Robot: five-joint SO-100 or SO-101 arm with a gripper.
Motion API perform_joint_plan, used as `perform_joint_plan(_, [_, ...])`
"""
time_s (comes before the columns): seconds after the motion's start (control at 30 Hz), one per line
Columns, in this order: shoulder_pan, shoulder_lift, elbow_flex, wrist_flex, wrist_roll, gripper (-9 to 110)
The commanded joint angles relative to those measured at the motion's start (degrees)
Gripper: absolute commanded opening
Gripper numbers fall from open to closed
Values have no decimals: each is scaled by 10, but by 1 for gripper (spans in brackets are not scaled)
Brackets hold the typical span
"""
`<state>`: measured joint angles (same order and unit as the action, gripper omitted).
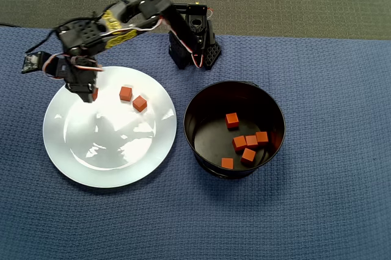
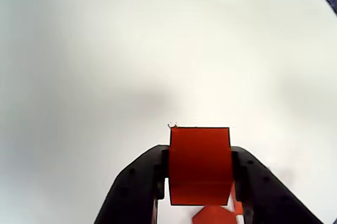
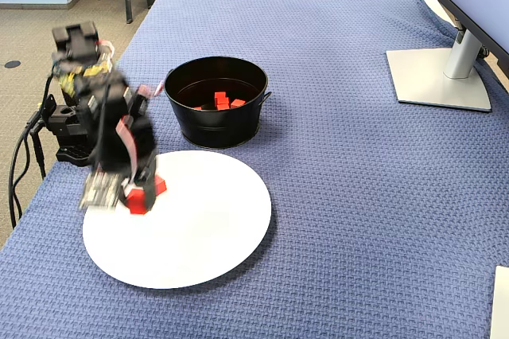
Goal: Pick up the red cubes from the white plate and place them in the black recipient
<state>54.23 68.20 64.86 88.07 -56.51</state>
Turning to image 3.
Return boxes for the white round plate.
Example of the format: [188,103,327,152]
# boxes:
[82,150,273,290]

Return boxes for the blue woven table cloth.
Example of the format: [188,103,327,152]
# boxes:
[0,0,509,339]

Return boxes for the small camera circuit board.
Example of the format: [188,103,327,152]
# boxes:
[78,170,121,212]

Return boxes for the black metal bucket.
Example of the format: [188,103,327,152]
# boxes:
[164,56,273,150]

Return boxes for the silver monitor stand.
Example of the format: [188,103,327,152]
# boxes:
[385,22,494,113]

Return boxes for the white flat panel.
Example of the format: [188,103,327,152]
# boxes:
[489,265,509,339]

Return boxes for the thick black hanging cable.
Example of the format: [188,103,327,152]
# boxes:
[7,115,51,229]

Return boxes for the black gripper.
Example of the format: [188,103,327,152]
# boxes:
[95,115,159,212]

